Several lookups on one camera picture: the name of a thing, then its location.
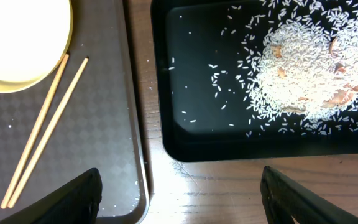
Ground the black waste tray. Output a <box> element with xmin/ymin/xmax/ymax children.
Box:
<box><xmin>150</xmin><ymin>1</ymin><xmax>358</xmax><ymax>162</ymax></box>

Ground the yellow round plate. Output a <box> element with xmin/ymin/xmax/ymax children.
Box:
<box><xmin>0</xmin><ymin>0</ymin><xmax>74</xmax><ymax>94</ymax></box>

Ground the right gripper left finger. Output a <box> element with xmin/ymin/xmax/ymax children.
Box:
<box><xmin>0</xmin><ymin>168</ymin><xmax>103</xmax><ymax>224</ymax></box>

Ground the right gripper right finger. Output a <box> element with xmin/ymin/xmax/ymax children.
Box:
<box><xmin>260</xmin><ymin>166</ymin><xmax>358</xmax><ymax>224</ymax></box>

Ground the dark brown serving tray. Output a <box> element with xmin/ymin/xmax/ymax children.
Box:
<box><xmin>0</xmin><ymin>0</ymin><xmax>149</xmax><ymax>223</ymax></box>

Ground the spilled rice pile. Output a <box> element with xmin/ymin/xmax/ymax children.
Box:
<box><xmin>247</xmin><ymin>1</ymin><xmax>358</xmax><ymax>129</ymax></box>

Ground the wooden chopstick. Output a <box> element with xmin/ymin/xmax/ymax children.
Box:
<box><xmin>0</xmin><ymin>54</ymin><xmax>69</xmax><ymax>209</ymax></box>
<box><xmin>7</xmin><ymin>57</ymin><xmax>89</xmax><ymax>208</ymax></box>

